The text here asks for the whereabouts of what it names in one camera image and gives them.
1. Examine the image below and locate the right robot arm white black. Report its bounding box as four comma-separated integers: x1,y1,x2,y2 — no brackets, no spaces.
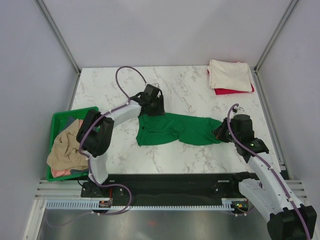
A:
213,114,317,240

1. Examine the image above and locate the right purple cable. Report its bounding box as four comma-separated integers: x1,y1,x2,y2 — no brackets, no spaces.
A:
227,103,312,240

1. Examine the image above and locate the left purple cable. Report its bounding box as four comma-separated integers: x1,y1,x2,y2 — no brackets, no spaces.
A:
77,65,151,216

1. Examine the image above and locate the folded cream t shirt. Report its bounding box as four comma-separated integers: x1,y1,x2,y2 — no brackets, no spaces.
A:
207,59,254,93

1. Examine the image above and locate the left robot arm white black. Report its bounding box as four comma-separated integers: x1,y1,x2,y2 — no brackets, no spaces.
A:
76,84,165,197

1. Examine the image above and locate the beige crumpled t shirt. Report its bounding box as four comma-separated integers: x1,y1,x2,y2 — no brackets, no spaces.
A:
46,119,88,171

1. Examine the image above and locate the folded red t shirt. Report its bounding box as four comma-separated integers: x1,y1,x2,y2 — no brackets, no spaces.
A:
207,69,255,96

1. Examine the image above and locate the right aluminium frame post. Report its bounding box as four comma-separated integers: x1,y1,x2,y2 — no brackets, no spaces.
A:
253,0,300,73

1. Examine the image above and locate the purple cable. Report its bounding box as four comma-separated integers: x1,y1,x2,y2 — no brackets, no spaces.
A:
77,65,151,216
227,103,312,240

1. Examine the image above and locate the left aluminium frame post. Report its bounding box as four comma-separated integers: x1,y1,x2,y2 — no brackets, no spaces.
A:
34,0,81,76

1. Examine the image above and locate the green t shirt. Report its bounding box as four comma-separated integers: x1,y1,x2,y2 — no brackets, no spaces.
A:
136,113,222,146

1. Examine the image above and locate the white slotted cable duct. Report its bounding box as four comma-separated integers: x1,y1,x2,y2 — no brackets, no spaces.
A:
45,198,244,211

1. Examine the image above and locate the aluminium rail base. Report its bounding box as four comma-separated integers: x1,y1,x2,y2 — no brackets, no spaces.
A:
35,180,308,201

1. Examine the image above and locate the aluminium frame post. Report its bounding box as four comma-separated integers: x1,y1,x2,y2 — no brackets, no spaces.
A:
253,0,300,73
34,0,81,76

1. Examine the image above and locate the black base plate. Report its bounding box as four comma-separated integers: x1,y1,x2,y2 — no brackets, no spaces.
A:
81,172,258,206

